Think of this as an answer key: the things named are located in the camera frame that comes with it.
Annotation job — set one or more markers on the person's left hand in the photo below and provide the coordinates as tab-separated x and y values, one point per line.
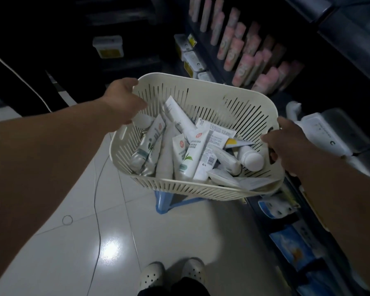
123	104

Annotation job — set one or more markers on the person's right hand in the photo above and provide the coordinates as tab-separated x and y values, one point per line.
289	147

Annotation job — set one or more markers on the pile of tubes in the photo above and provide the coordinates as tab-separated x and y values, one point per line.
188	151

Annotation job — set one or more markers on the cream slotted plastic basket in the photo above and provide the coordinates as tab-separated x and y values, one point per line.
203	84

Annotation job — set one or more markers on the dark grey shelf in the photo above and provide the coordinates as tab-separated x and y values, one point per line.
351	43

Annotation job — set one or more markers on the person's left forearm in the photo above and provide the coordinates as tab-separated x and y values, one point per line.
43	169

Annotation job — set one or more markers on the person's right forearm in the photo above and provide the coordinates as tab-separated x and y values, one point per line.
351	206

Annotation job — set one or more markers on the person's right white shoe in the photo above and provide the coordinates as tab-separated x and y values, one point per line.
193	271

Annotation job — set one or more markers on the person's white shoe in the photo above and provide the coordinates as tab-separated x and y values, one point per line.
193	271
151	277

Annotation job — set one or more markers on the person's black trousers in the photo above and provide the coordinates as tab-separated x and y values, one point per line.
188	288

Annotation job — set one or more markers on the person's left white shoe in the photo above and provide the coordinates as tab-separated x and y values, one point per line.
151	277

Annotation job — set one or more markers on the stack of white hinged packs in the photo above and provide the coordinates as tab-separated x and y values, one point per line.
323	132

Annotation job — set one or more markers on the blue white tissue pack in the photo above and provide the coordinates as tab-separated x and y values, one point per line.
277	208

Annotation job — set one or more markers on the black side shelving unit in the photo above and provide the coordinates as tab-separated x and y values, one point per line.
126	15

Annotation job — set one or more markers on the yellow white price tag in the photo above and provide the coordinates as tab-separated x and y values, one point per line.
192	40

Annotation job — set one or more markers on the blue plastic stool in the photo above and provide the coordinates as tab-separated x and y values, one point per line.
163	200

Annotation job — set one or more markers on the row of pink tall bottles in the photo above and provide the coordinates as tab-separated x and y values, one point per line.
234	55

